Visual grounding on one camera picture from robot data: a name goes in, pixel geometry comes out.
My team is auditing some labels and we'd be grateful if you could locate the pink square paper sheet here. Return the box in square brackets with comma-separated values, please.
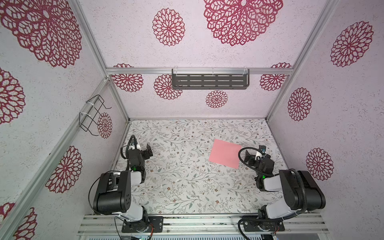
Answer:
[209, 139, 242, 169]

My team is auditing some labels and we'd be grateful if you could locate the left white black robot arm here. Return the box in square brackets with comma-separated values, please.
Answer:
[91, 144, 153, 228]

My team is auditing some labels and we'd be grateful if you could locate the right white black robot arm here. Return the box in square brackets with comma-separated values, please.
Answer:
[238, 147, 326, 222]

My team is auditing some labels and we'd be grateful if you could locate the right wrist camera with cable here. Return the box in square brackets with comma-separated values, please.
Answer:
[238, 145, 267, 174]

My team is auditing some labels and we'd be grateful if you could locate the black wire wall rack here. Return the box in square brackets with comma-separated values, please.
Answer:
[78, 95, 113, 139]

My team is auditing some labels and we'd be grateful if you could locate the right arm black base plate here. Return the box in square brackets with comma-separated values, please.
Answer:
[241, 216, 286, 232]

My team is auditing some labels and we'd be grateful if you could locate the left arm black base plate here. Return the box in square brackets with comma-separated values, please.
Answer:
[122, 216, 164, 234]

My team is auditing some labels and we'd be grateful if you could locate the aluminium front rail base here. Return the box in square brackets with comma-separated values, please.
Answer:
[77, 213, 329, 238]

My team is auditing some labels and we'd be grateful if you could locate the dark grey slotted wall shelf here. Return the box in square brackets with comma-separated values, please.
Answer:
[171, 69, 250, 90]

